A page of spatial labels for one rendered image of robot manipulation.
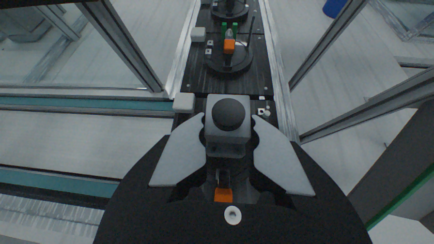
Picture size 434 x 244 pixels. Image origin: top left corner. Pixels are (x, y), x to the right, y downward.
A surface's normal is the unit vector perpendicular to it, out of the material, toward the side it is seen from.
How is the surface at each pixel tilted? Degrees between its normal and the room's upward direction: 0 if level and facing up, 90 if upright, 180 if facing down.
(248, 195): 0
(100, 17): 90
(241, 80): 0
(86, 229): 0
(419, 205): 45
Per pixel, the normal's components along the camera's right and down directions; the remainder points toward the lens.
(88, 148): -0.03, -0.38
